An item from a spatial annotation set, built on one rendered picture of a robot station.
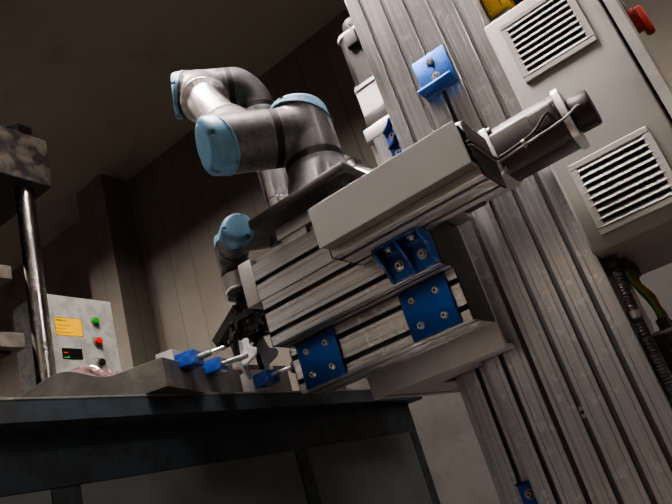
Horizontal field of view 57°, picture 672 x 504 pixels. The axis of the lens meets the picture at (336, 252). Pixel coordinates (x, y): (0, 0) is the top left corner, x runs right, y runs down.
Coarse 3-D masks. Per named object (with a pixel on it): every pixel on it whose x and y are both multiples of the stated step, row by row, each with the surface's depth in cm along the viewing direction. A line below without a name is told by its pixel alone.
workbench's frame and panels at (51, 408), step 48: (0, 432) 92; (48, 432) 98; (96, 432) 105; (144, 432) 114; (192, 432) 123; (240, 432) 135; (288, 432) 148; (336, 432) 165; (384, 432) 187; (0, 480) 89; (48, 480) 95; (96, 480) 101; (144, 480) 109; (192, 480) 118; (240, 480) 129; (288, 480) 141; (336, 480) 156; (384, 480) 175; (432, 480) 199
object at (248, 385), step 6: (288, 366) 137; (252, 372) 141; (258, 372) 142; (264, 372) 139; (270, 372) 139; (276, 372) 139; (282, 372) 138; (240, 378) 142; (246, 378) 141; (252, 378) 140; (258, 378) 139; (264, 378) 138; (270, 378) 138; (276, 378) 140; (246, 384) 141; (252, 384) 140; (258, 384) 139; (264, 384) 139; (270, 384) 141; (246, 390) 140; (252, 390) 139; (258, 390) 140; (264, 390) 141
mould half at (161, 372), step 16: (144, 368) 113; (160, 368) 112; (176, 368) 116; (48, 384) 117; (64, 384) 116; (80, 384) 115; (96, 384) 114; (112, 384) 113; (128, 384) 113; (144, 384) 112; (160, 384) 111; (176, 384) 114; (192, 384) 120; (208, 384) 127; (224, 384) 134
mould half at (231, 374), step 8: (232, 368) 145; (256, 368) 152; (280, 368) 161; (232, 376) 144; (280, 376) 159; (288, 376) 162; (232, 384) 142; (240, 384) 145; (280, 384) 158; (288, 384) 160
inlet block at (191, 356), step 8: (168, 352) 119; (176, 352) 120; (184, 352) 118; (192, 352) 118; (200, 352) 121; (208, 352) 119; (216, 352) 119; (176, 360) 118; (184, 360) 118; (192, 360) 117; (200, 360) 120; (184, 368) 119; (192, 368) 120
